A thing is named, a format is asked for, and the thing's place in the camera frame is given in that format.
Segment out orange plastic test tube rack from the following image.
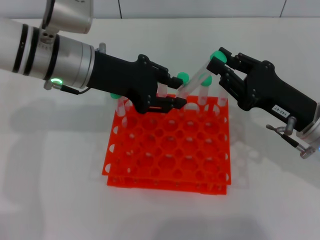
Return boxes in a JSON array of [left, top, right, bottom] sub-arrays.
[[101, 93, 232, 196]]

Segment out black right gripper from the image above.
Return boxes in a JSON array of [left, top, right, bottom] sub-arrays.
[[206, 46, 318, 133]]

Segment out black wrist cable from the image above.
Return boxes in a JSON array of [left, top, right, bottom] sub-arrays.
[[44, 78, 91, 96], [266, 116, 316, 160]]

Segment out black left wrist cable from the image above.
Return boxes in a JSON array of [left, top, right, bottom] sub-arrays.
[[44, 78, 91, 96]]

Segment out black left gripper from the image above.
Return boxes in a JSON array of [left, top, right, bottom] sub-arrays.
[[89, 51, 188, 115]]

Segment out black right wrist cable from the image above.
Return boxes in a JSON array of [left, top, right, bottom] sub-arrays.
[[266, 116, 316, 160]]

